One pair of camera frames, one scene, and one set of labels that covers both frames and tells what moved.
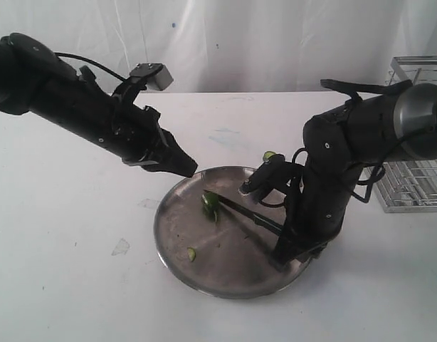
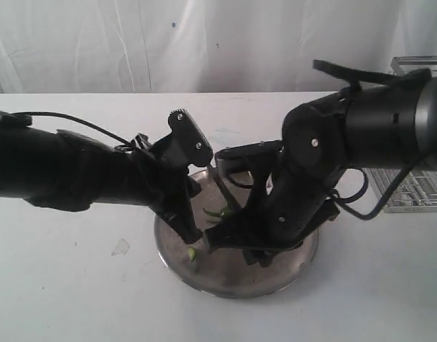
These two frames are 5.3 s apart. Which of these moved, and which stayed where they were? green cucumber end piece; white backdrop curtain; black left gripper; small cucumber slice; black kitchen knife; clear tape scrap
Moved: black kitchen knife; green cucumber end piece; black left gripper
Stayed: white backdrop curtain; small cucumber slice; clear tape scrap
